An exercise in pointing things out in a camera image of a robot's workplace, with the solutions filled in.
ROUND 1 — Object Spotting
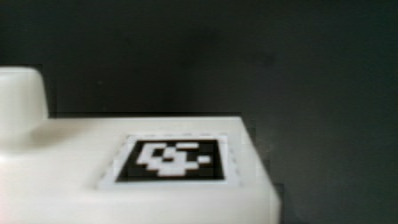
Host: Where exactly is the white drawer tray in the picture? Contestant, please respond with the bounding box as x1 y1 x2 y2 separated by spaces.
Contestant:
0 67 281 224

